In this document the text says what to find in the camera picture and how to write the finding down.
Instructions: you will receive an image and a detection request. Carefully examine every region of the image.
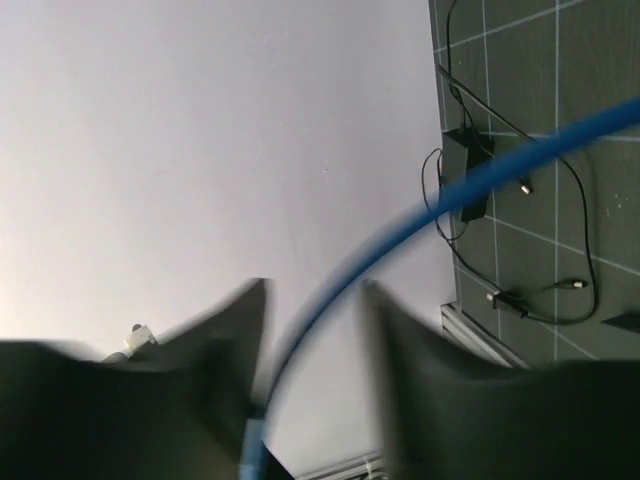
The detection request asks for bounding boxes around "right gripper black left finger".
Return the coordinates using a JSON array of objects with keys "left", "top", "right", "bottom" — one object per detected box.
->
[{"left": 1, "top": 278, "right": 270, "bottom": 479}]

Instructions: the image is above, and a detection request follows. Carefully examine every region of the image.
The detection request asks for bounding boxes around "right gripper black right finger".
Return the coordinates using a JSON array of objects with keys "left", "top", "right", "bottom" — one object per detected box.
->
[{"left": 360, "top": 281, "right": 639, "bottom": 479}]

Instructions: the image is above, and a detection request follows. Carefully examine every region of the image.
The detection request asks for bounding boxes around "blue ethernet cable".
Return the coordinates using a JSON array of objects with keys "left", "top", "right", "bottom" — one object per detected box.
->
[{"left": 237, "top": 97, "right": 640, "bottom": 480}]

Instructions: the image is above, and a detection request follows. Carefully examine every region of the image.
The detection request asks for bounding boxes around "thin black power cable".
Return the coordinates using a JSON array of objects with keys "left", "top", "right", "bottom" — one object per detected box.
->
[{"left": 419, "top": 0, "right": 599, "bottom": 326}]

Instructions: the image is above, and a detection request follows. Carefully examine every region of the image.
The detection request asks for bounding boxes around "black network switch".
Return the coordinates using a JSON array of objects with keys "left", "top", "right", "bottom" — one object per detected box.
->
[{"left": 602, "top": 312, "right": 640, "bottom": 334}]

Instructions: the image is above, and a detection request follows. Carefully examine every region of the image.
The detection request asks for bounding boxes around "black grid work mat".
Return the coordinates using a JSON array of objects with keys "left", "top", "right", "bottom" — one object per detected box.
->
[{"left": 430, "top": 1, "right": 639, "bottom": 364}]

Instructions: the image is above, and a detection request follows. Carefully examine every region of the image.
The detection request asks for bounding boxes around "black power adapter left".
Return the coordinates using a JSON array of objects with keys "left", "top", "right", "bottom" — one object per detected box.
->
[{"left": 439, "top": 127, "right": 497, "bottom": 224}]

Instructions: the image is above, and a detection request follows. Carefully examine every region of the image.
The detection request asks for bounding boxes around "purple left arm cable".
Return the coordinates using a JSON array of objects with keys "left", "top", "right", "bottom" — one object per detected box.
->
[{"left": 102, "top": 323, "right": 159, "bottom": 364}]

